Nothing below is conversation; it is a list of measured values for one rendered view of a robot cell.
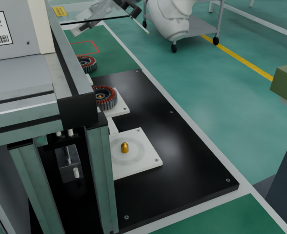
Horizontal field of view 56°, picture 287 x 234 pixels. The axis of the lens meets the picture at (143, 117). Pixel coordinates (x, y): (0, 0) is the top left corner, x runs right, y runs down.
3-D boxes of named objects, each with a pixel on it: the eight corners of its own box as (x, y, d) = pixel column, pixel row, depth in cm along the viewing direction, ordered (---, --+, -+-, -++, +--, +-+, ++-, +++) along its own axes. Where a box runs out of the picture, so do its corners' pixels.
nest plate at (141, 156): (140, 130, 80) (140, 126, 79) (162, 165, 69) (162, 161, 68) (90, 143, 76) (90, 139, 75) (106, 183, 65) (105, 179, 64)
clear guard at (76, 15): (122, 10, 95) (121, -8, 92) (149, 33, 78) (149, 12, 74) (24, 22, 85) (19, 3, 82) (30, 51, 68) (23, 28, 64)
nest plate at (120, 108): (115, 90, 98) (115, 87, 97) (129, 113, 87) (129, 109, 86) (74, 99, 93) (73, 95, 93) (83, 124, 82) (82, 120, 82)
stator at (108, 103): (114, 91, 95) (113, 82, 93) (120, 109, 86) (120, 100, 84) (81, 96, 92) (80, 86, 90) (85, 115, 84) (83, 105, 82)
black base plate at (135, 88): (140, 73, 113) (140, 68, 111) (238, 189, 66) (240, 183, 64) (20, 96, 98) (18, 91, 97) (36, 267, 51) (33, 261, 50)
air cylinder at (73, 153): (77, 156, 71) (74, 141, 68) (84, 177, 66) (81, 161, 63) (58, 162, 70) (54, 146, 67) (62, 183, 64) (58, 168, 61)
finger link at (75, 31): (90, 27, 99) (90, 27, 98) (75, 36, 100) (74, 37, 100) (85, 19, 97) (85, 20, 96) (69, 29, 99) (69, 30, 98)
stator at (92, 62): (97, 61, 120) (96, 54, 118) (95, 74, 111) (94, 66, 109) (72, 62, 120) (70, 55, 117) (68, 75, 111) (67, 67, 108)
